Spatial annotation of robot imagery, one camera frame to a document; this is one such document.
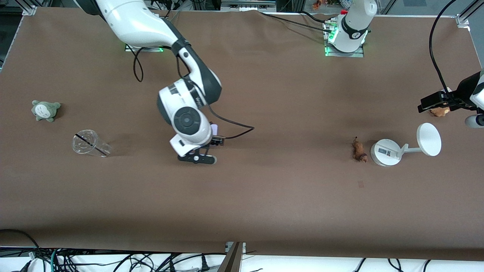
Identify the clear plastic cup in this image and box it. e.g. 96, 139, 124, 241
72, 129, 113, 158

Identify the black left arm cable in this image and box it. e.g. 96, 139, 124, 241
429, 0, 460, 106

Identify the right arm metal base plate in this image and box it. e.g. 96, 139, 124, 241
125, 43, 164, 53

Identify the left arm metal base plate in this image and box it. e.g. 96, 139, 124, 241
324, 19, 365, 58

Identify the grey totoro plush toy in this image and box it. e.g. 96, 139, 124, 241
31, 100, 61, 122

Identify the aluminium frame corner profile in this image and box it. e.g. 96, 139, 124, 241
21, 0, 38, 16
456, 0, 484, 28

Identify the black cable to arm base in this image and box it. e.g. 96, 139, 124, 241
259, 11, 334, 31

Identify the aluminium frame post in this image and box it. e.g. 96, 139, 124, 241
217, 242, 246, 272

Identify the thick black floor cable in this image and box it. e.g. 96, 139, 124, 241
0, 229, 40, 261

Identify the brown table cover sheet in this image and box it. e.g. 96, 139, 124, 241
0, 7, 484, 261

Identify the brown lion statue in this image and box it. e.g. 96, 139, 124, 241
352, 137, 368, 163

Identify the grey metal rail bracket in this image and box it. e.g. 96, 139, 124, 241
220, 0, 277, 12

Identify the white round desk lamp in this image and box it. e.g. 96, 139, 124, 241
370, 122, 442, 167

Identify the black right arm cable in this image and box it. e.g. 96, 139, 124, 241
132, 45, 255, 140

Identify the black drinking straw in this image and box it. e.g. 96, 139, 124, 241
75, 133, 108, 156

